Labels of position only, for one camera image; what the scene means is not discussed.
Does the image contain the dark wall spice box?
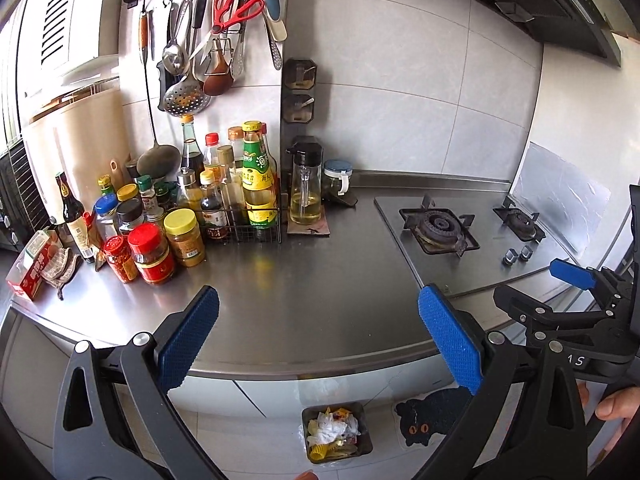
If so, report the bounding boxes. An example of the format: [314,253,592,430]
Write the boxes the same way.
[282,58,317,92]
[282,92,316,125]

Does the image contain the crumpled white tissue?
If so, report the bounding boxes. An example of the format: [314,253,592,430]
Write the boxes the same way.
[316,407,362,444]

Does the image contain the black lid jar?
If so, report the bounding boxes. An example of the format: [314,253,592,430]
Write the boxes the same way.
[116,198,146,234]

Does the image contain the glass oil dispenser black top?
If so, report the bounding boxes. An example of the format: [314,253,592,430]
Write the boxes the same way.
[285,136,324,226]

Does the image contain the small black burner grate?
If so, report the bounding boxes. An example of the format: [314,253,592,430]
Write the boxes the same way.
[492,197,547,242]

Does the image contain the black slotted turner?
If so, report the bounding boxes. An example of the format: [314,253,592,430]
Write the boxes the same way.
[230,0,258,81]

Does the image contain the large yellow oil bottle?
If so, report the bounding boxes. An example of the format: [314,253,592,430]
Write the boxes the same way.
[241,120,279,242]

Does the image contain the red scissors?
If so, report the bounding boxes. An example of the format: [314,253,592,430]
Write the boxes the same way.
[189,0,266,61]

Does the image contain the orange cap bottle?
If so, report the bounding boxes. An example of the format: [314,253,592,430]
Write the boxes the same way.
[227,126,246,162]

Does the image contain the white water heater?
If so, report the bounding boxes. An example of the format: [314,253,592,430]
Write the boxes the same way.
[16,0,127,111]

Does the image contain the steel gas stove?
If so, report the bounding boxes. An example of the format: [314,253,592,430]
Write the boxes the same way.
[373,192,577,297]

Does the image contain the brown ladle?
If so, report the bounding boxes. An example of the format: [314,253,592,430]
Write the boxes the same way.
[202,37,235,97]

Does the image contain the person's right hand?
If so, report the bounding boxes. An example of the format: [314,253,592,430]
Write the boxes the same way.
[575,382,640,422]

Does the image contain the beige cutting board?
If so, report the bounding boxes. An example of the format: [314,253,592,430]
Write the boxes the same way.
[22,84,134,222]

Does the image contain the large black burner grate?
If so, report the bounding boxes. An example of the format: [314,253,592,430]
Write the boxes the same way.
[398,195,481,257]

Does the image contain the foil splash guard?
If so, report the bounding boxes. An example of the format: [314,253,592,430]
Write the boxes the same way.
[509,140,612,262]

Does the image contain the dark sauce bottle yellow cap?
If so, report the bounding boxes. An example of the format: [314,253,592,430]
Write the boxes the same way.
[180,114,206,187]

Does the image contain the black oven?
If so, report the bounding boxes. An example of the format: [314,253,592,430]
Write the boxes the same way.
[0,139,52,252]

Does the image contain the red cardboard carton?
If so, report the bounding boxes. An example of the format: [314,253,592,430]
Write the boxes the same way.
[6,229,64,302]

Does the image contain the bright yellow wrapper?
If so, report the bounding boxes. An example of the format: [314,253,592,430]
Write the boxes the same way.
[308,442,352,464]

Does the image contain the green cap spice bottle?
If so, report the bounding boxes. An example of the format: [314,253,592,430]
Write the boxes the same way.
[137,175,157,212]

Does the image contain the tall clear bottle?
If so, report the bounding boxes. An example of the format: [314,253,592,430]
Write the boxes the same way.
[216,145,247,227]

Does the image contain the blue cap bottle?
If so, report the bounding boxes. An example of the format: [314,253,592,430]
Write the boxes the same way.
[93,194,121,242]

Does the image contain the wire bottle rack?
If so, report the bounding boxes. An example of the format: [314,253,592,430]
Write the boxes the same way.
[200,204,282,245]

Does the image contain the steel skimmer black handle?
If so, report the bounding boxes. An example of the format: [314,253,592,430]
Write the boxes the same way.
[164,0,214,117]

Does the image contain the dark plastic bin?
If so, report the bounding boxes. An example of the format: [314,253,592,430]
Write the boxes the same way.
[301,401,374,467]

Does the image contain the small dark bottle yellow cap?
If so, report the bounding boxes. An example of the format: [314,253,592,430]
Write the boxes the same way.
[199,170,231,242]

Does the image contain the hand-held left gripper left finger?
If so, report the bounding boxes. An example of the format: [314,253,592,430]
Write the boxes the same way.
[52,285,226,480]

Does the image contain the glass cruet steel top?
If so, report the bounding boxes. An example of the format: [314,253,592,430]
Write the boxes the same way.
[176,167,204,212]

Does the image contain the small red lid jar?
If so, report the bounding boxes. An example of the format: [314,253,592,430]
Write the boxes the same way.
[102,234,140,284]

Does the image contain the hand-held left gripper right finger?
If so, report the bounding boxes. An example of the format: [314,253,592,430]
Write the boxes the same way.
[415,284,588,480]

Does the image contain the brown coaster mat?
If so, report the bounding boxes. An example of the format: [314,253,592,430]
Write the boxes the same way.
[286,202,332,237]

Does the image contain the red cap bottle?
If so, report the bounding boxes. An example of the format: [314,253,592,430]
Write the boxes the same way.
[202,132,224,172]

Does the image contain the blue handled brush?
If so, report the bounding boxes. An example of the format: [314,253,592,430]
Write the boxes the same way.
[257,0,289,43]

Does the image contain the checked cloth pot holder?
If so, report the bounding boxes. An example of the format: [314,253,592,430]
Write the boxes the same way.
[41,246,84,301]

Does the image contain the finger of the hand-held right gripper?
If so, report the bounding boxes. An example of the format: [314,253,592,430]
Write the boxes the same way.
[492,285,621,333]
[549,259,633,311]

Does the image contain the glass jar blue lid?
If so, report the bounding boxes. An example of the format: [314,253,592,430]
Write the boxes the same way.
[322,159,354,199]

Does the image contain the black knife handle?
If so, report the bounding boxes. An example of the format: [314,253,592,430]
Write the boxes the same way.
[157,60,174,112]

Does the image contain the large red lid jar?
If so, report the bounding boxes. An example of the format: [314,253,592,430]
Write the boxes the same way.
[127,223,176,285]

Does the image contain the black cat mat orange eyes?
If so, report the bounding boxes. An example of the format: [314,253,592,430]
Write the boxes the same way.
[392,384,475,450]

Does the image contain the dark soy sauce bottle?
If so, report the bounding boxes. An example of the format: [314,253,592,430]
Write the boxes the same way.
[54,171,97,264]

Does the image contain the grey base cabinet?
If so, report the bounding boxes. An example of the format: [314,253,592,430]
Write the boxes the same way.
[0,305,640,480]

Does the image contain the steel slotted spoon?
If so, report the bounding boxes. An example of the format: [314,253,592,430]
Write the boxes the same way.
[262,15,284,72]

